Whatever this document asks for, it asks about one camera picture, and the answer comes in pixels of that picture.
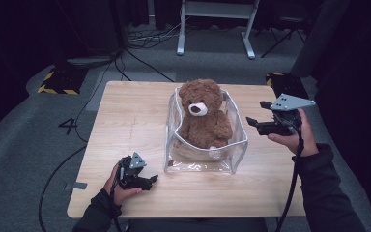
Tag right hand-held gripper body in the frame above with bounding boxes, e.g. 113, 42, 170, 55
257, 93, 316, 136

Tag black yellow striped base plate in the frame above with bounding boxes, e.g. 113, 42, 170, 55
265, 72, 310, 100
37, 66, 90, 96

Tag round grey stand base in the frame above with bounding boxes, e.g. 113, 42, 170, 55
66, 47, 124, 69

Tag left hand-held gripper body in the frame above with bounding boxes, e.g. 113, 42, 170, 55
115, 152, 148, 191

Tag black floor cable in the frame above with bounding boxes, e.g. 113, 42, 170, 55
125, 47, 176, 83
38, 144, 88, 232
74, 62, 113, 143

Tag bundle of floor cables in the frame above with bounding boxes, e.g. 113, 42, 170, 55
127, 18, 191, 50

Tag brown teddy bear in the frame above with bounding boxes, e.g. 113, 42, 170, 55
175, 78, 235, 160

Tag black tripod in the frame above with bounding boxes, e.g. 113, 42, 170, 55
260, 15, 307, 59

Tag left hand-held gripper cable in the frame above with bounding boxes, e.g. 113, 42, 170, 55
109, 163, 124, 232

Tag hand-held gripper cable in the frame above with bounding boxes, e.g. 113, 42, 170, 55
274, 124, 305, 232
109, 163, 124, 232

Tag clear plastic storage bag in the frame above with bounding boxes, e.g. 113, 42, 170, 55
163, 86, 249, 176

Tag person's left hand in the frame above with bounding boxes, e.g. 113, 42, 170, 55
103, 162, 144, 207

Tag person's right hand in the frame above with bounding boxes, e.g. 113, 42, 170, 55
267, 108, 320, 159

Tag grey tape strip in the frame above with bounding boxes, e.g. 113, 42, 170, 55
64, 181, 88, 191

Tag right hand-held gripper cable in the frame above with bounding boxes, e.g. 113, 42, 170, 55
274, 124, 305, 232

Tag grey slanted post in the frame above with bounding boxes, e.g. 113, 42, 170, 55
289, 0, 352, 78

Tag person's dark lap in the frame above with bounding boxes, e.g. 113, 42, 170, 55
127, 217, 269, 232

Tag white desk frame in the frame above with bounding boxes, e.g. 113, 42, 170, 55
176, 0, 261, 60

